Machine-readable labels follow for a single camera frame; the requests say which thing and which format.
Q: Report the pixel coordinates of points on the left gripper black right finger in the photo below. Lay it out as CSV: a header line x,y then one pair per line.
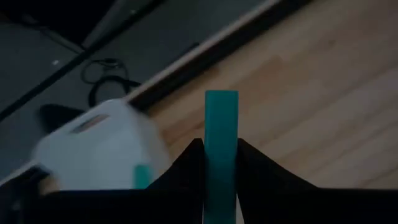
x,y
295,205

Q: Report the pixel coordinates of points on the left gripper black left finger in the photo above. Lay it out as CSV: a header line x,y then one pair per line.
x,y
155,205

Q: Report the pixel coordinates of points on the teal block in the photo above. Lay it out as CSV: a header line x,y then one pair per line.
x,y
220,140
142,176

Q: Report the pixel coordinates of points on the white plastic bin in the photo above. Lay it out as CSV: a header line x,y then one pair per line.
x,y
102,155

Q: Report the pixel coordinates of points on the black folding panel stand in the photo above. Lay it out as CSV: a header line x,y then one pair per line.
x,y
46,15

